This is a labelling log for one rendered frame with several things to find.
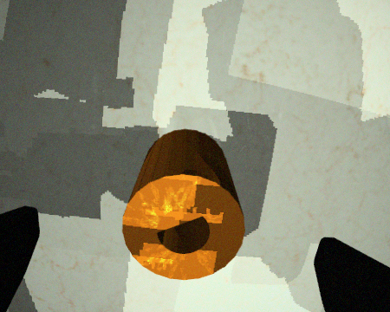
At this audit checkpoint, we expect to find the orange cylinder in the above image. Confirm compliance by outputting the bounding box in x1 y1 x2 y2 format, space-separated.
122 129 244 280

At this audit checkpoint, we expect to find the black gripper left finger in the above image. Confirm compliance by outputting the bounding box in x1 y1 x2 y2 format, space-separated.
0 205 40 312

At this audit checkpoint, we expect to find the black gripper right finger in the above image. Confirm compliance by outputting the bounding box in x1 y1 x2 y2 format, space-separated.
314 237 390 312

